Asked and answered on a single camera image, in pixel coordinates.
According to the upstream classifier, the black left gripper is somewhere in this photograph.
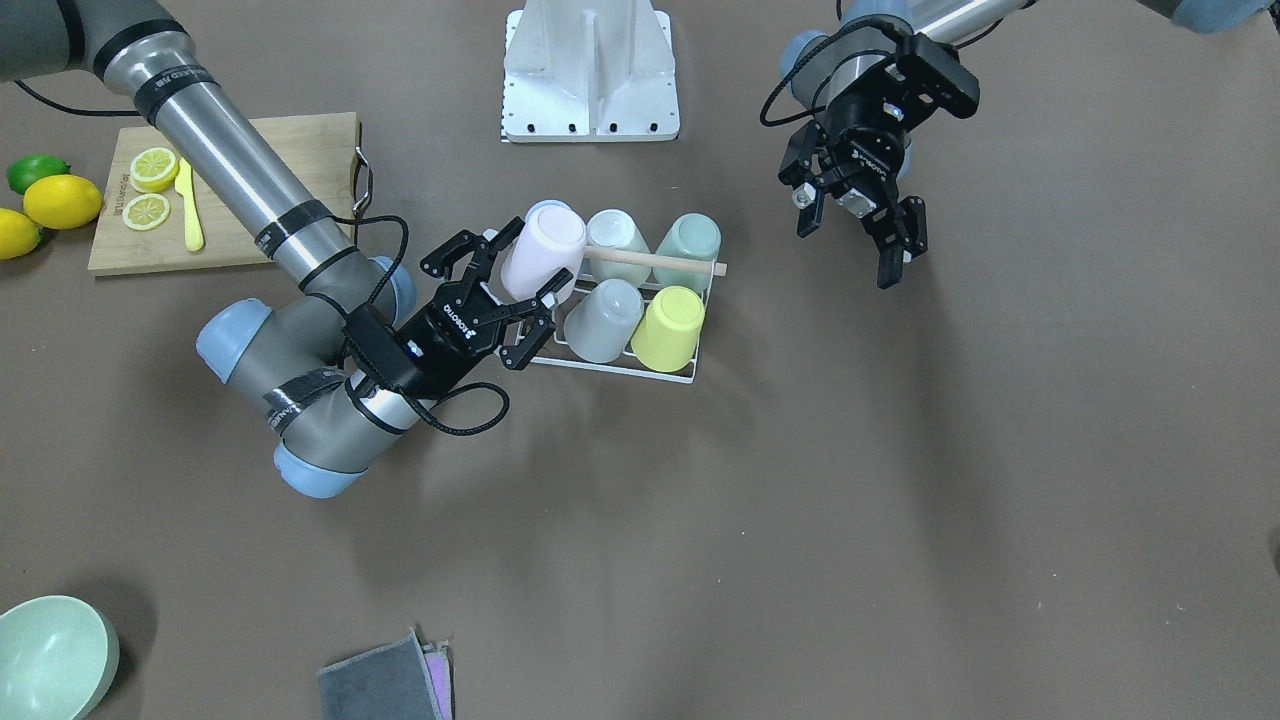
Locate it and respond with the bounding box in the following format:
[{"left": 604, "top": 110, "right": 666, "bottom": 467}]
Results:
[{"left": 778, "top": 70, "right": 936, "bottom": 290}]

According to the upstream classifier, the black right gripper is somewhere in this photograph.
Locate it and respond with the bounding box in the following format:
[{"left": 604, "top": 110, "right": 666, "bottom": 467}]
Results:
[{"left": 396, "top": 217, "right": 573, "bottom": 396}]

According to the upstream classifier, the pink plastic cup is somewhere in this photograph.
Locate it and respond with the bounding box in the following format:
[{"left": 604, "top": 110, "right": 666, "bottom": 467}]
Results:
[{"left": 500, "top": 200, "right": 588, "bottom": 304}]

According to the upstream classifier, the green plastic cup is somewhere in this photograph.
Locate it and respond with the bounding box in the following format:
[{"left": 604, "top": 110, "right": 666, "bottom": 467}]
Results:
[{"left": 653, "top": 213, "right": 722, "bottom": 295}]

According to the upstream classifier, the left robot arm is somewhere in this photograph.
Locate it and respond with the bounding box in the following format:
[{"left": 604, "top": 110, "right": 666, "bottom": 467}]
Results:
[{"left": 759, "top": 1, "right": 1029, "bottom": 290}]

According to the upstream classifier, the grey plastic cup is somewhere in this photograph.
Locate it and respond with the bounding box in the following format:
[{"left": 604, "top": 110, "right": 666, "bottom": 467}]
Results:
[{"left": 564, "top": 278, "right": 644, "bottom": 364}]

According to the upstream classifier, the white plastic cup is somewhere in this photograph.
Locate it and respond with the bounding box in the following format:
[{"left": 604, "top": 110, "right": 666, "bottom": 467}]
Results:
[{"left": 586, "top": 209, "right": 652, "bottom": 287}]

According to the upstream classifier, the yellow plastic cup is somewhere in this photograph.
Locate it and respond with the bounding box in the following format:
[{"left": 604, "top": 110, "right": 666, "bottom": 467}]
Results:
[{"left": 630, "top": 286, "right": 705, "bottom": 373}]

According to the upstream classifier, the wooden cutting board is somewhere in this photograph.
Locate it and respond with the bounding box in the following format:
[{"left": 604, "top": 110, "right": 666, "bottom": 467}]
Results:
[{"left": 88, "top": 111, "right": 374, "bottom": 277}]

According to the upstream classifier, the yellow plastic knife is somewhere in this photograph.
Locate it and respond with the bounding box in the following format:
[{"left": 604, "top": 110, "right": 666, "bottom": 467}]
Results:
[{"left": 174, "top": 158, "right": 205, "bottom": 254}]

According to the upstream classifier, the folded grey cloth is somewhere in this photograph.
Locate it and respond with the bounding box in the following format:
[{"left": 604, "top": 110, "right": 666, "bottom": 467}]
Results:
[{"left": 317, "top": 632, "right": 456, "bottom": 719}]

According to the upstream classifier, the whole yellow lemon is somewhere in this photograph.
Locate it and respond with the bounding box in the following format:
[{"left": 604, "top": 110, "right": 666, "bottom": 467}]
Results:
[{"left": 23, "top": 174, "right": 104, "bottom": 231}]

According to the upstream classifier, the green lime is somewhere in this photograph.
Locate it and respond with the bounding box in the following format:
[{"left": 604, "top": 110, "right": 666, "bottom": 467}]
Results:
[{"left": 6, "top": 152, "right": 70, "bottom": 195}]

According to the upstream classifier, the mint green bowl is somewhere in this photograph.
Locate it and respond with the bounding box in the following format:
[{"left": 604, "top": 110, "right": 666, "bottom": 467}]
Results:
[{"left": 1, "top": 594, "right": 120, "bottom": 719}]

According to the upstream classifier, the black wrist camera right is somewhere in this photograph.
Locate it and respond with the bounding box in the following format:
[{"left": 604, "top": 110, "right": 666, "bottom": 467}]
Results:
[{"left": 342, "top": 302, "right": 425, "bottom": 397}]

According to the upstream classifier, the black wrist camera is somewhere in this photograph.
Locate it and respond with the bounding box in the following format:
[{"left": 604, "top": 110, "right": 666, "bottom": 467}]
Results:
[
  {"left": 896, "top": 33, "right": 980, "bottom": 119},
  {"left": 342, "top": 302, "right": 425, "bottom": 397}
]

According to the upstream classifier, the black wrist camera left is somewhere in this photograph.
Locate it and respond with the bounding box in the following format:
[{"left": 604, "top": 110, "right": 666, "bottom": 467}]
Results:
[{"left": 896, "top": 33, "right": 980, "bottom": 119}]

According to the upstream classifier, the white wire cup holder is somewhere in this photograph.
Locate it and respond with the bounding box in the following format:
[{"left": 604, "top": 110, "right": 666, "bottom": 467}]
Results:
[{"left": 531, "top": 246, "right": 727, "bottom": 384}]

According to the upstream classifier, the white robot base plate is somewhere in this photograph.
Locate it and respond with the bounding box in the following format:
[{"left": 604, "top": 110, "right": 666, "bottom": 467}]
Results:
[{"left": 500, "top": 1, "right": 681, "bottom": 143}]

